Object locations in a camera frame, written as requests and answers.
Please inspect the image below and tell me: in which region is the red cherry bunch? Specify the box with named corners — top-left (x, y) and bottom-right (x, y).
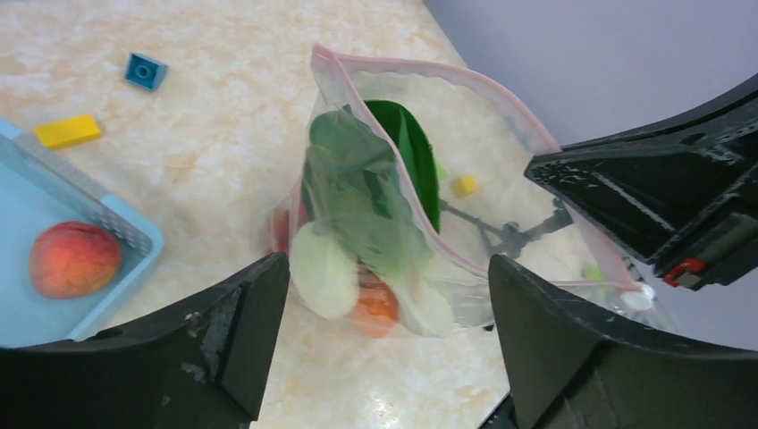
top-left (268, 203), bottom-right (308, 253)

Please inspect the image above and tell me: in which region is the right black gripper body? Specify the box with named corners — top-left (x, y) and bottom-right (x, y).
top-left (653, 199), bottom-right (757, 291)

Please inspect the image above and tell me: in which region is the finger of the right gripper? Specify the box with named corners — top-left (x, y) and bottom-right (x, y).
top-left (525, 127), bottom-right (757, 264)
top-left (562, 74), bottom-right (757, 152)

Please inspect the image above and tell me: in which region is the clear pink-dotted zip bag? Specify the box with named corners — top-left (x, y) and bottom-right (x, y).
top-left (268, 46), bottom-right (676, 338)

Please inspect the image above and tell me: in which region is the black microphone on stand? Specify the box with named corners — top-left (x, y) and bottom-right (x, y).
top-left (440, 198), bottom-right (574, 259)

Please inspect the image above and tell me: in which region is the yellow rectangular block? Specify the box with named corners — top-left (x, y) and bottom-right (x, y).
top-left (33, 114), bottom-right (102, 151)

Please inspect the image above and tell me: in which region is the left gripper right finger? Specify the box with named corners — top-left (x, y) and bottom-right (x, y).
top-left (488, 255), bottom-right (757, 429)

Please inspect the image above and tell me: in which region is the small green block front right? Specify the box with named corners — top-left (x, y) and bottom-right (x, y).
top-left (581, 265), bottom-right (606, 282)

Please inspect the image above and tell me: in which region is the white radish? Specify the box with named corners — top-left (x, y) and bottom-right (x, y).
top-left (290, 231), bottom-right (358, 319)

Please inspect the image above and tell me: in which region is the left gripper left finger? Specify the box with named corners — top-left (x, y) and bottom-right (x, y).
top-left (1, 253), bottom-right (290, 428)

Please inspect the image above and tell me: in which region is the blue square block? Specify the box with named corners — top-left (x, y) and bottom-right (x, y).
top-left (124, 53), bottom-right (169, 92)

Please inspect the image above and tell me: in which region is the light blue plastic basket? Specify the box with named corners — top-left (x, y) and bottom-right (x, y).
top-left (1, 121), bottom-right (164, 349)

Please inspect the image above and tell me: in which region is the yellow cube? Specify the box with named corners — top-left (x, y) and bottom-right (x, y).
top-left (451, 175), bottom-right (480, 198)

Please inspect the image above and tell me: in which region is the red peach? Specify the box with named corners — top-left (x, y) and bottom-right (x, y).
top-left (29, 221), bottom-right (122, 299)

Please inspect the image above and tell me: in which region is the green leafy vegetable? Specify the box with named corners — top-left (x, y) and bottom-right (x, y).
top-left (301, 99), bottom-right (456, 338)

